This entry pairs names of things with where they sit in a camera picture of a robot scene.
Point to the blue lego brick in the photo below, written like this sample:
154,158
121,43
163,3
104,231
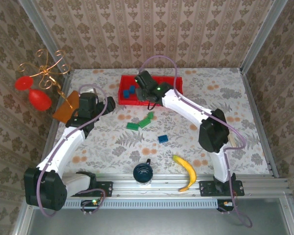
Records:
132,88
162,139
125,93

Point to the green lego brick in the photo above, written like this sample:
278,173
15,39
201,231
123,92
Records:
132,126
144,122
150,115

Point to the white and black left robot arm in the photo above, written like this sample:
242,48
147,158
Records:
61,151

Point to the red plastic storage bin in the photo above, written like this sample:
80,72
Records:
177,84
158,79
121,83

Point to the orange brown board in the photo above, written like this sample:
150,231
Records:
63,112

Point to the floral patterned tablecloth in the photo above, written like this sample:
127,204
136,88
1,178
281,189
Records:
210,80

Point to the red plastic wine glass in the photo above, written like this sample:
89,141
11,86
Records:
39,99

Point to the dark blue mug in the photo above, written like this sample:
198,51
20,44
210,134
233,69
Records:
143,171

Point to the yellow banana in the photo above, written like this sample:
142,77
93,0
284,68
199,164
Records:
189,171

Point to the beige vegetable peeler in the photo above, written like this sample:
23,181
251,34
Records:
232,140

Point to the small black controller board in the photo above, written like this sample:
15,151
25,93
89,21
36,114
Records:
88,204
225,204

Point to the grey metal base panel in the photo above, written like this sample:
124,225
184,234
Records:
149,222

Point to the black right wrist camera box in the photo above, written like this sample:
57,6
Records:
145,78

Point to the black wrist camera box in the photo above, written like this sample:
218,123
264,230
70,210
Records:
145,78
88,102

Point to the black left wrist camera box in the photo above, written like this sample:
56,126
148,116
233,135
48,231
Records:
88,102

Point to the aluminium table side rail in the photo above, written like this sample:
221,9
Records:
259,122
47,147

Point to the aluminium frame post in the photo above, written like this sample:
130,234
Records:
262,36
46,36

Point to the aluminium mounting rail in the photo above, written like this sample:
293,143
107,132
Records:
166,188

